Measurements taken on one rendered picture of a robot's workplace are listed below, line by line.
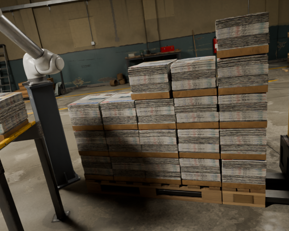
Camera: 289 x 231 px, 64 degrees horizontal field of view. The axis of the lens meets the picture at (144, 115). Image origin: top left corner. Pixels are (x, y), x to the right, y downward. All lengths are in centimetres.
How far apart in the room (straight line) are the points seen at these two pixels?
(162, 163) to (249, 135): 66
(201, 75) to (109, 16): 711
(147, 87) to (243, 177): 91
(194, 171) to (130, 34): 700
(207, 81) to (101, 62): 713
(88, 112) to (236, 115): 109
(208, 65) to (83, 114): 102
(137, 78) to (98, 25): 693
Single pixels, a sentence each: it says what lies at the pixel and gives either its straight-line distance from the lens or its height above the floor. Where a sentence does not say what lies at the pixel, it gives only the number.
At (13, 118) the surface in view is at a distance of 156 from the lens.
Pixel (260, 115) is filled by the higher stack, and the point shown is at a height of 69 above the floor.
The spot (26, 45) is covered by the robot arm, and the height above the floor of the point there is 132.
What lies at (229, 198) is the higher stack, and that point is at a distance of 191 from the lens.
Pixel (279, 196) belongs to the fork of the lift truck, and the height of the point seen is 7.
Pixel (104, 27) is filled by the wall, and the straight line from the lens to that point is 848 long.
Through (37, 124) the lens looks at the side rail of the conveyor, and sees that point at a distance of 176.
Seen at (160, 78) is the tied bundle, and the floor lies 97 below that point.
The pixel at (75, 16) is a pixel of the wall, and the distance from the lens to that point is 870.
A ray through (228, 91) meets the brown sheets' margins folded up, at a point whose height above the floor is 86.
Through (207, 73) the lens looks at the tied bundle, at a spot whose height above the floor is 98.
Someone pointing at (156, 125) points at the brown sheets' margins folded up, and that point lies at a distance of 170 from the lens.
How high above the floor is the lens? 120
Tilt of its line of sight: 17 degrees down
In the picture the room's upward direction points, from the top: 8 degrees counter-clockwise
